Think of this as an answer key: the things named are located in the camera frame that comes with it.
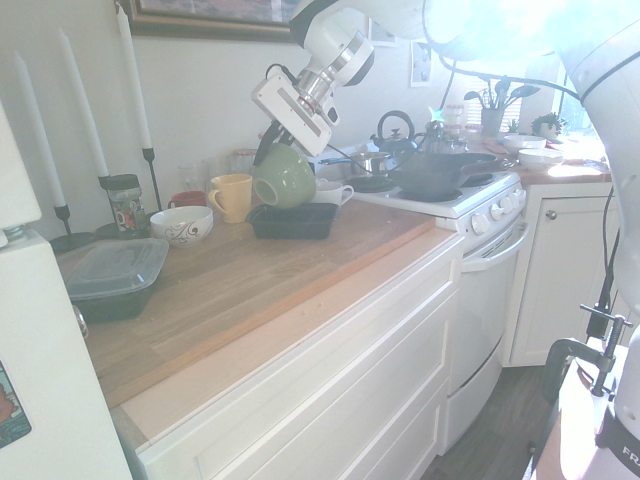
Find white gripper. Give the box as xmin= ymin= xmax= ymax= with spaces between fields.
xmin=250 ymin=73 xmax=333 ymax=170

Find green ceramic bowl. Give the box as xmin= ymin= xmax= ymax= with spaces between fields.
xmin=251 ymin=141 xmax=318 ymax=211

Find clear drinking glass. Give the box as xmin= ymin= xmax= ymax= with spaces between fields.
xmin=201 ymin=156 xmax=234 ymax=180
xmin=177 ymin=163 xmax=207 ymax=194

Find yellow ceramic mug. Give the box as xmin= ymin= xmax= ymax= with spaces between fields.
xmin=207 ymin=173 xmax=255 ymax=224

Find white ceramic mug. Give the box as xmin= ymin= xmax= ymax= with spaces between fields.
xmin=311 ymin=177 xmax=356 ymax=207

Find black open plastic tray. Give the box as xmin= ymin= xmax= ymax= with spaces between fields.
xmin=245 ymin=201 xmax=342 ymax=242

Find red ceramic mug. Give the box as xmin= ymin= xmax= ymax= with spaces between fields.
xmin=166 ymin=190 xmax=208 ymax=210

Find black kettle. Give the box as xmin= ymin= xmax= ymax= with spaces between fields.
xmin=370 ymin=109 xmax=422 ymax=155

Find white bowl with swirl pattern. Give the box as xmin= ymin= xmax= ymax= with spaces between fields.
xmin=149 ymin=205 xmax=215 ymax=249

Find white taper candle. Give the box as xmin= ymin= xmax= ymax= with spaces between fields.
xmin=115 ymin=1 xmax=153 ymax=151
xmin=12 ymin=49 xmax=68 ymax=209
xmin=56 ymin=27 xmax=111 ymax=179

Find glass french press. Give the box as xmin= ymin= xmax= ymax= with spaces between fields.
xmin=424 ymin=118 xmax=447 ymax=153

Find spice jar with black lid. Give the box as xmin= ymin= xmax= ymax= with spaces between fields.
xmin=105 ymin=173 xmax=152 ymax=234

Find large wooden butcher board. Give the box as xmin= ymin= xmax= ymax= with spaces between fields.
xmin=53 ymin=191 xmax=437 ymax=410

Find black container with clear lid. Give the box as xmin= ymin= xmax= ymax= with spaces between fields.
xmin=55 ymin=237 xmax=171 ymax=325

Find pale green utensil crock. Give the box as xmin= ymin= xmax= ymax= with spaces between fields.
xmin=480 ymin=108 xmax=506 ymax=138

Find white drawer cabinet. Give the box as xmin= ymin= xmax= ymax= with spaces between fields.
xmin=133 ymin=233 xmax=467 ymax=480

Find white serving bowl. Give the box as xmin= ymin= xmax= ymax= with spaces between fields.
xmin=516 ymin=147 xmax=565 ymax=169
xmin=501 ymin=133 xmax=547 ymax=152

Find white kitchen stove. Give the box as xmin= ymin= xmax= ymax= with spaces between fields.
xmin=308 ymin=143 xmax=532 ymax=457

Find black kitchen spoon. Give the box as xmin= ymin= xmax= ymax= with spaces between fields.
xmin=502 ymin=84 xmax=542 ymax=110

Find small succulent in white pot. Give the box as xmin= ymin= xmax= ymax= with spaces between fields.
xmin=530 ymin=111 xmax=569 ymax=139

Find white cabinet with round knob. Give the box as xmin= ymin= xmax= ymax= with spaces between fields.
xmin=501 ymin=181 xmax=631 ymax=370

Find colourful fridge magnet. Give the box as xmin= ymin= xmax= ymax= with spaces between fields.
xmin=0 ymin=359 xmax=33 ymax=450

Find dark metal C-clamp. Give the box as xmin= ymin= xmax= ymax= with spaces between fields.
xmin=541 ymin=301 xmax=635 ymax=407

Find white robot mounting table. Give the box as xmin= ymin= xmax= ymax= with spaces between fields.
xmin=519 ymin=337 xmax=640 ymax=480

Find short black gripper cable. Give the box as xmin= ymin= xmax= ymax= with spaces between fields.
xmin=264 ymin=62 xmax=299 ymax=85

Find steel pot with blue handle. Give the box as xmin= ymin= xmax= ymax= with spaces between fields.
xmin=319 ymin=150 xmax=395 ymax=177

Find framed picture with wooden frame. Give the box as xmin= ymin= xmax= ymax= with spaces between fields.
xmin=115 ymin=0 xmax=302 ymax=44

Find paper sheet on wall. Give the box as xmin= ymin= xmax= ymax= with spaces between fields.
xmin=410 ymin=39 xmax=433 ymax=90
xmin=369 ymin=16 xmax=400 ymax=49

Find black wok with wooden handle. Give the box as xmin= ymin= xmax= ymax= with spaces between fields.
xmin=386 ymin=151 xmax=519 ymax=200

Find long black arm cable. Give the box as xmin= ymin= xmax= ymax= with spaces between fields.
xmin=437 ymin=49 xmax=587 ymax=119

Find black hanging cable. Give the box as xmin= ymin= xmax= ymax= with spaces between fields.
xmin=589 ymin=193 xmax=627 ymax=337

